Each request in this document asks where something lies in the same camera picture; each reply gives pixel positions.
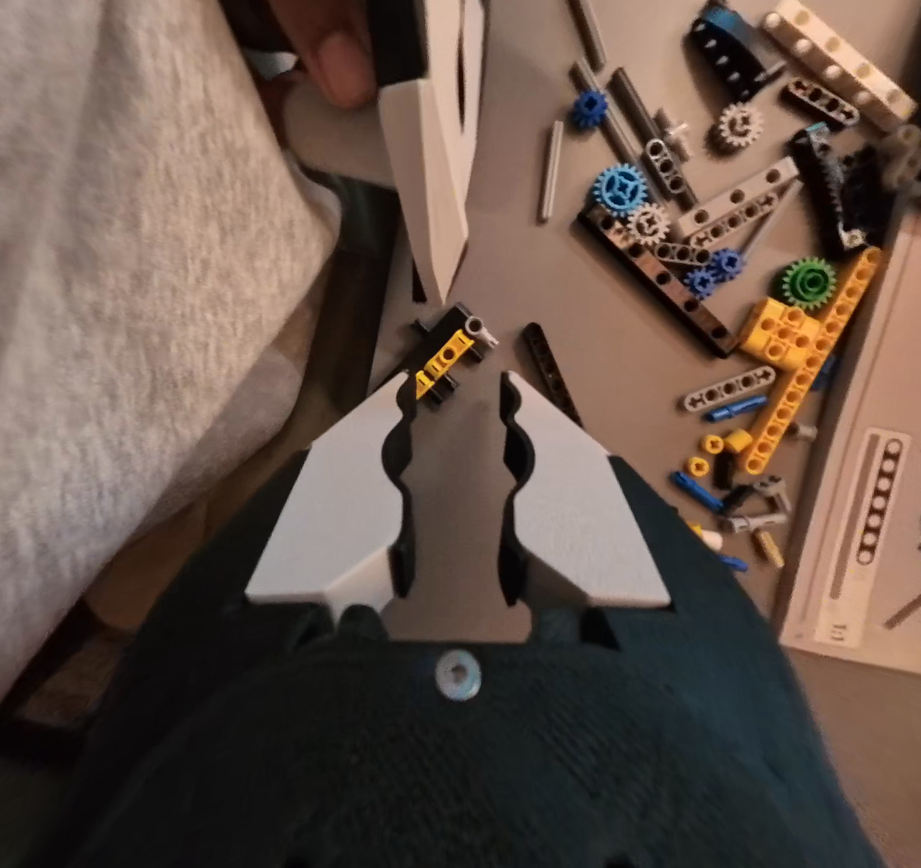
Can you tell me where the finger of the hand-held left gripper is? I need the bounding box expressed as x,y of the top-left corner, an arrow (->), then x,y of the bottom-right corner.
459,0 -> 486,162
378,0 -> 473,305

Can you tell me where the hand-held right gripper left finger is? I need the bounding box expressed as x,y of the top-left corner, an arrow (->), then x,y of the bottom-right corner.
245,370 -> 420,617

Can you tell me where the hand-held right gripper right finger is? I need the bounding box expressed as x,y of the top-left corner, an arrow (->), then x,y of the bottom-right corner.
498,370 -> 672,628

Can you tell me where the thin black lego beam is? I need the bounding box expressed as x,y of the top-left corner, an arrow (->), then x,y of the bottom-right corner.
521,321 -> 585,430

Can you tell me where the black and yellow lego assembly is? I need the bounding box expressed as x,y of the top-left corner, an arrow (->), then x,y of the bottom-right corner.
412,303 -> 499,409

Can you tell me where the blue lego axle pin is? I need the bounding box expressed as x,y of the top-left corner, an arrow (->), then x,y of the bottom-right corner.
671,471 -> 724,514

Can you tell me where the short light grey lego axle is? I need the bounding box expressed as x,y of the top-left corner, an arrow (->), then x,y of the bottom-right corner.
540,120 -> 566,223

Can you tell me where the thick dark grey lego axle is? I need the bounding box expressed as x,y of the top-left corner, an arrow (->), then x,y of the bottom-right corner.
609,67 -> 700,209

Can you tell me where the large blue lego gear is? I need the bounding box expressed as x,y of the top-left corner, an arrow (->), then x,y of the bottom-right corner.
592,163 -> 649,218

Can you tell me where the light grey thin lego beam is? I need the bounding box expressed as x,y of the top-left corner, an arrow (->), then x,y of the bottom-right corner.
687,192 -> 781,246
682,366 -> 778,412

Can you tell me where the dark grey three-hole lego beam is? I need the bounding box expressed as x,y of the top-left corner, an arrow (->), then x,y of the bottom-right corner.
644,138 -> 692,196

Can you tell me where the light grey lego gear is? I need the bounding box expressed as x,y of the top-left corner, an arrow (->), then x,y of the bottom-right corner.
712,102 -> 765,154
626,202 -> 672,249

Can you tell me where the long black lego beam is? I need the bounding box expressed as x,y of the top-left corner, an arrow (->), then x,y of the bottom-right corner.
576,206 -> 742,360

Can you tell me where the lego instruction booklet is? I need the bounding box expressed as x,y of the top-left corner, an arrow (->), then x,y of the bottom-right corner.
780,231 -> 921,675

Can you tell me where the black curved lego panel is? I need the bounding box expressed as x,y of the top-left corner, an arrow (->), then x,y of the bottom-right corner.
687,0 -> 789,103

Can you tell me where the yellow lego block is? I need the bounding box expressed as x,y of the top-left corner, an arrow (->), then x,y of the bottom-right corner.
740,298 -> 821,369

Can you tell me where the long yellow lego beam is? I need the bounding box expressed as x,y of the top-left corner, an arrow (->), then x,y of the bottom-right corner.
743,246 -> 885,473

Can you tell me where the green lego gear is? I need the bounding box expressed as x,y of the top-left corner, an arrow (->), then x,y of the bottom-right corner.
780,257 -> 838,311

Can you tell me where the thin grey lego axle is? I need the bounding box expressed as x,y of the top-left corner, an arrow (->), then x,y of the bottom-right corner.
741,181 -> 805,258

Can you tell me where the short black lego beam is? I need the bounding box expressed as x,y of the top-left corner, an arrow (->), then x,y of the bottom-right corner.
780,78 -> 861,127

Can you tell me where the white lego brick beam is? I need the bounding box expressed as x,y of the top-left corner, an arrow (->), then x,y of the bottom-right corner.
763,0 -> 918,131

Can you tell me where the black lego gear rack assembly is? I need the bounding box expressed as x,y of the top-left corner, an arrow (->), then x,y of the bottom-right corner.
788,123 -> 921,258

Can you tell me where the person's left hand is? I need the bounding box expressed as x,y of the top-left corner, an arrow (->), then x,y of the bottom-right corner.
237,0 -> 378,111

